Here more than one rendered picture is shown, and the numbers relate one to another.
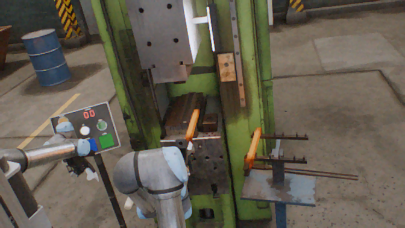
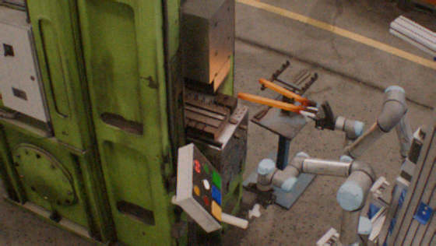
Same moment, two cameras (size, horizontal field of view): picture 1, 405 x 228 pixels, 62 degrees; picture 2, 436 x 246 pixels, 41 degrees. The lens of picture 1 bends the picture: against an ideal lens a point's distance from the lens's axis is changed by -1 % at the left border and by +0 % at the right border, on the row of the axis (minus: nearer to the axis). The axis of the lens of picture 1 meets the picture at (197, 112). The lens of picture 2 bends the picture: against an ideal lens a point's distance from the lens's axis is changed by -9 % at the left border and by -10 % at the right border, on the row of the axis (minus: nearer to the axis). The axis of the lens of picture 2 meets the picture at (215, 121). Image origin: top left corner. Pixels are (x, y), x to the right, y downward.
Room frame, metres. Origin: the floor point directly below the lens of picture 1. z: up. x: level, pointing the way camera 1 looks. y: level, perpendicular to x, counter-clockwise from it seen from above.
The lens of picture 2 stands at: (1.23, 2.60, 3.42)
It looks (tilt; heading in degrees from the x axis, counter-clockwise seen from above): 44 degrees down; 284
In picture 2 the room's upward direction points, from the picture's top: straight up
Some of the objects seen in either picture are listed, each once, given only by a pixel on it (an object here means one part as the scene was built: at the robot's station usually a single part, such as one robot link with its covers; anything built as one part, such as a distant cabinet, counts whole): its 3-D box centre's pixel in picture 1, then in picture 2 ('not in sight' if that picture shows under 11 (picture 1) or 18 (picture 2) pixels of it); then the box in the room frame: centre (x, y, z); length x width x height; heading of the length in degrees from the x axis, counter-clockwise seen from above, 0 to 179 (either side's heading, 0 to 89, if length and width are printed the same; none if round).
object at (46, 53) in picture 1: (47, 57); not in sight; (6.07, 2.49, 0.44); 0.59 x 0.59 x 0.88
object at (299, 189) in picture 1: (279, 183); (287, 112); (1.49, -0.39, 0.66); 0.40 x 0.30 x 0.02; 67
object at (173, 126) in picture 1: (185, 111); (188, 114); (2.00, 0.08, 0.96); 0.42 x 0.20 x 0.09; 169
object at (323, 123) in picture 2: (183, 164); (326, 120); (1.23, 0.10, 1.10); 0.12 x 0.08 x 0.09; 169
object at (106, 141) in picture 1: (106, 140); (216, 180); (1.73, 0.56, 1.01); 0.07 x 0.05 x 0.07; 104
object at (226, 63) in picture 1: (226, 67); not in sight; (1.86, -0.22, 1.27); 0.09 x 0.02 x 0.17; 79
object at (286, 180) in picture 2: (56, 146); (286, 179); (1.37, 0.67, 1.23); 0.11 x 0.11 x 0.08; 67
